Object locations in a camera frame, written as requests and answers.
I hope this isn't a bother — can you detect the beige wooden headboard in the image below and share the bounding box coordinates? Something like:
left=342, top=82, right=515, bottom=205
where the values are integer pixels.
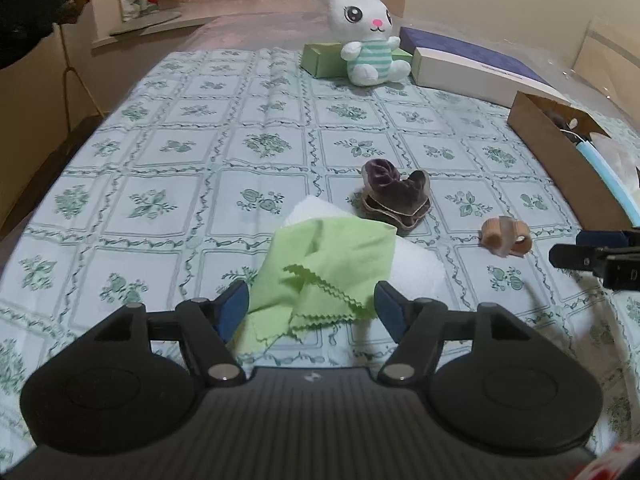
left=570, top=14, right=640, bottom=108

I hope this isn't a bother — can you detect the cream knit sock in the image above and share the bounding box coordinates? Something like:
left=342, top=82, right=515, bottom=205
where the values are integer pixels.
left=590, top=132, right=640, bottom=187

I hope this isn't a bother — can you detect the dark purple velvet scrunchie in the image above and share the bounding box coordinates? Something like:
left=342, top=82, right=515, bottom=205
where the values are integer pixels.
left=357, top=158, right=432, bottom=234

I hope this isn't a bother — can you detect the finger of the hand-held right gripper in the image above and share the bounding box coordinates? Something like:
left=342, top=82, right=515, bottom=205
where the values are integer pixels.
left=575, top=228, right=640, bottom=249
left=548, top=243, right=640, bottom=292

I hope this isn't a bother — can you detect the red patterned cloth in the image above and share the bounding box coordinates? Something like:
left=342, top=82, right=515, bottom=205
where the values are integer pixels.
left=570, top=439, right=640, bottom=480

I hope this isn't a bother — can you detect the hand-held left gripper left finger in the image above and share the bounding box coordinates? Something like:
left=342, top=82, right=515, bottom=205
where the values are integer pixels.
left=91, top=280, right=250, bottom=387

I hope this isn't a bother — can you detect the green cleaning cloth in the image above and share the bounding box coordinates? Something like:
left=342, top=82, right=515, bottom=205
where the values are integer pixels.
left=231, top=217, right=399, bottom=356

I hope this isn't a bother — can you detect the brown cardboard box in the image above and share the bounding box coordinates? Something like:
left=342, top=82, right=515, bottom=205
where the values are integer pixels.
left=507, top=91, right=640, bottom=232

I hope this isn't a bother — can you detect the dark cloth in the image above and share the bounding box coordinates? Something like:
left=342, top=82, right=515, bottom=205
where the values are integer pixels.
left=0, top=0, right=92, bottom=70

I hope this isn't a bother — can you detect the green floral bedsheet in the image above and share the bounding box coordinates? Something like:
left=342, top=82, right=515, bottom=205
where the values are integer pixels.
left=0, top=47, right=640, bottom=463

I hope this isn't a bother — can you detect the green box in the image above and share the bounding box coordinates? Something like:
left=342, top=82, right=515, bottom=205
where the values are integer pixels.
left=300, top=41, right=416, bottom=79

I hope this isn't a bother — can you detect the purple and white box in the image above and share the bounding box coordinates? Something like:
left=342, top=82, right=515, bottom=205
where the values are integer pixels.
left=399, top=26, right=571, bottom=107

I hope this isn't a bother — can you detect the clear plastic sheet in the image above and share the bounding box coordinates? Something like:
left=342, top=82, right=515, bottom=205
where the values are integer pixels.
left=190, top=7, right=640, bottom=126

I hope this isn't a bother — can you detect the blue face mask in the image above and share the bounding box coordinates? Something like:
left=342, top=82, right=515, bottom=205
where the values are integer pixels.
left=560, top=127, right=640, bottom=227

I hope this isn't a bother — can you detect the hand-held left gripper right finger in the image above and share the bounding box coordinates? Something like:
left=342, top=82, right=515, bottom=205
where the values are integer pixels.
left=374, top=280, right=532, bottom=387

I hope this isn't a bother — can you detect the white bunny plush toy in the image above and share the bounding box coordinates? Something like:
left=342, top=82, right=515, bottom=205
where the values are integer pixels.
left=310, top=0, right=412, bottom=86

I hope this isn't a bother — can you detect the white towel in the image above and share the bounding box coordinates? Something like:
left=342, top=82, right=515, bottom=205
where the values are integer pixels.
left=282, top=195, right=446, bottom=307

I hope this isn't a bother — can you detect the tan scrunchie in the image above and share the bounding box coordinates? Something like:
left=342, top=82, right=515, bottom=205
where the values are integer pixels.
left=479, top=215, right=534, bottom=257

